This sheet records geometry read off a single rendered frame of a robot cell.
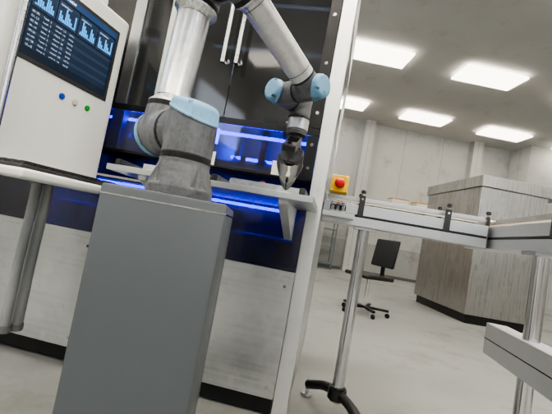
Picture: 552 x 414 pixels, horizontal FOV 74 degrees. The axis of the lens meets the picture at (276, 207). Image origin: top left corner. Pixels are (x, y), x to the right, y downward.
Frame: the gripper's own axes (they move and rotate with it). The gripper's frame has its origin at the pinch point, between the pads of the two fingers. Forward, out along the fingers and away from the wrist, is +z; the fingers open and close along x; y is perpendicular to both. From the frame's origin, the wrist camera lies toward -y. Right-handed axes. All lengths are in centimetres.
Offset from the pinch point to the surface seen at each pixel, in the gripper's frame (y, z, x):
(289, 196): -12.9, 4.9, -3.6
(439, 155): 1034, -314, -303
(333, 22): 27, -77, -4
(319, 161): 26.9, -16.3, -8.4
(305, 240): 27.3, 17.0, -8.3
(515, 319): 425, 70, -280
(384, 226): 38, 5, -40
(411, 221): 38, 1, -50
